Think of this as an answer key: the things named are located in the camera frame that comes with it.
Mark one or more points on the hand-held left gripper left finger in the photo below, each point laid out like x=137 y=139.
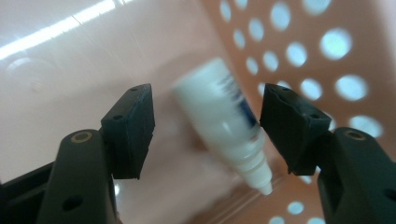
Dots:
x=127 y=133

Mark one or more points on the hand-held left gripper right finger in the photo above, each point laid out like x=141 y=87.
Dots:
x=295 y=133

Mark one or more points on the small white dropper bottle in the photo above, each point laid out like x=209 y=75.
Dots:
x=218 y=112

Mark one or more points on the pink perforated plastic basket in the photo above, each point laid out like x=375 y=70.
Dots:
x=174 y=31

